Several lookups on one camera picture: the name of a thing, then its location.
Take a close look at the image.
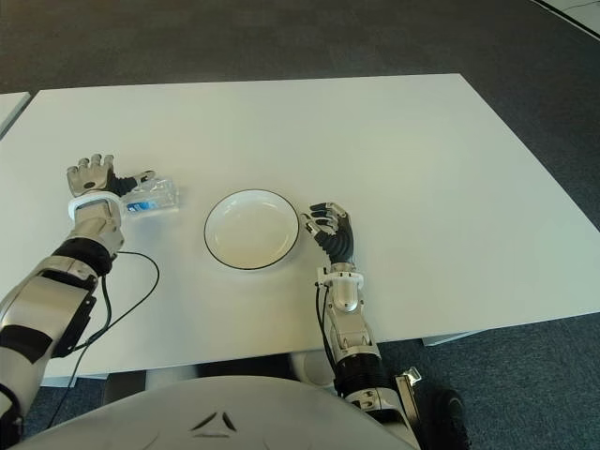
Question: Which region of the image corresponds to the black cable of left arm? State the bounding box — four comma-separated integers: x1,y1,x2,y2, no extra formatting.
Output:
46,250,161,423

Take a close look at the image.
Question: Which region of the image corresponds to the clear water bottle blue label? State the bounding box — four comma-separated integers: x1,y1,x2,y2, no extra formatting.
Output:
124,176,184,218

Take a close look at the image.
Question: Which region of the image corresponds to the black wheel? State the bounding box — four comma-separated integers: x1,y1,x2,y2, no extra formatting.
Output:
418,386,471,450

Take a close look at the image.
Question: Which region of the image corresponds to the white table foot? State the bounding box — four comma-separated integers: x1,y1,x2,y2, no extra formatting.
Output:
421,329,489,348

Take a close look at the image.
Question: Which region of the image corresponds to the white plate black rim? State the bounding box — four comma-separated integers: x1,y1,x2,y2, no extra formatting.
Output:
202,187,301,272

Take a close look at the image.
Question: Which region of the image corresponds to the grey robot torso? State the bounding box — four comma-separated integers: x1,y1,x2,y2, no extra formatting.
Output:
25,374,423,450

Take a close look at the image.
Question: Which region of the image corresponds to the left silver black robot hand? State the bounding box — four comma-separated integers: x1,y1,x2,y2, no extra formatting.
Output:
65,153,158,199

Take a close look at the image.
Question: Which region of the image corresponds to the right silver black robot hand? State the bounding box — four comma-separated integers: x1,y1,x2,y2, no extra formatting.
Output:
301,201,356,265

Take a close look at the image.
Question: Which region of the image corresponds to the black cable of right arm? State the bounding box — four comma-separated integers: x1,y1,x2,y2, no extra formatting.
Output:
314,282,339,374

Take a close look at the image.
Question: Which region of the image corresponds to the metal bracket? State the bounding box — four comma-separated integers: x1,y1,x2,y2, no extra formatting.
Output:
392,366,424,450

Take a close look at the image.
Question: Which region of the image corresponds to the neighbouring white table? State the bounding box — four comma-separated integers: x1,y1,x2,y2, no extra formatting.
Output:
0,90,34,140

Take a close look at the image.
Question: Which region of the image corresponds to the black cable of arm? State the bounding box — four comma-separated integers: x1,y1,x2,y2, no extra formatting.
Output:
46,250,161,423
314,282,339,374

